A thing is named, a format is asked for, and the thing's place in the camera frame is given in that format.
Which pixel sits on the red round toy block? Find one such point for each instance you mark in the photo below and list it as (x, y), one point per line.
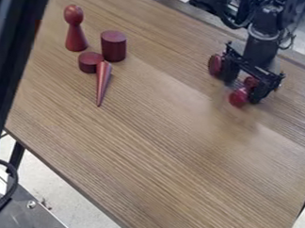
(215, 65)

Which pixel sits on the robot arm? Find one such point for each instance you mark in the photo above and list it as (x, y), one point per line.
(262, 41)

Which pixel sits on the red wooden cone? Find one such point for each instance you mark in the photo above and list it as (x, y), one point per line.
(102, 79)

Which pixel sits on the tall red wooden cylinder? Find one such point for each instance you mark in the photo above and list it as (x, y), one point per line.
(113, 47)

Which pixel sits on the red wooden pawn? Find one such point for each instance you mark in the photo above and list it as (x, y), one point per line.
(75, 33)

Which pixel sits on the black metal post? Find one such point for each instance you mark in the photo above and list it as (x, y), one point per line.
(14, 51)

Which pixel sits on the grey metal base plate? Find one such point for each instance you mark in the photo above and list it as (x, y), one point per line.
(21, 213)

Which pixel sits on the short red wooden cylinder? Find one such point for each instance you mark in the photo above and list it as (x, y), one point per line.
(89, 62)

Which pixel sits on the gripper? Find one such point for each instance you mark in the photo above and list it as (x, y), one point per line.
(253, 69)

